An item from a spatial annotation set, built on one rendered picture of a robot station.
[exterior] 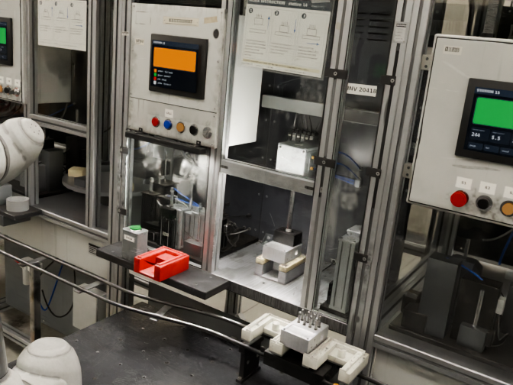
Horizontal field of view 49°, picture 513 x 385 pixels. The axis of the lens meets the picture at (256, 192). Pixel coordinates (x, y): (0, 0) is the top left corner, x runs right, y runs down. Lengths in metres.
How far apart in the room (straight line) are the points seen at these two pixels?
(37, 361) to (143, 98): 1.04
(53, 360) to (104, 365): 0.47
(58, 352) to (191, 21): 1.12
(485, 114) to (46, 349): 1.24
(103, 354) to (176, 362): 0.25
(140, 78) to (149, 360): 1.00
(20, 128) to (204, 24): 0.84
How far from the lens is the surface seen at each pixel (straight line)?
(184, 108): 2.00
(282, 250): 2.02
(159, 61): 2.04
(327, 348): 1.74
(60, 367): 1.52
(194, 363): 1.97
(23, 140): 1.31
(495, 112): 1.52
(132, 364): 1.96
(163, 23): 2.06
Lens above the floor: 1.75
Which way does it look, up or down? 15 degrees down
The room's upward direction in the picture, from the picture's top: 6 degrees clockwise
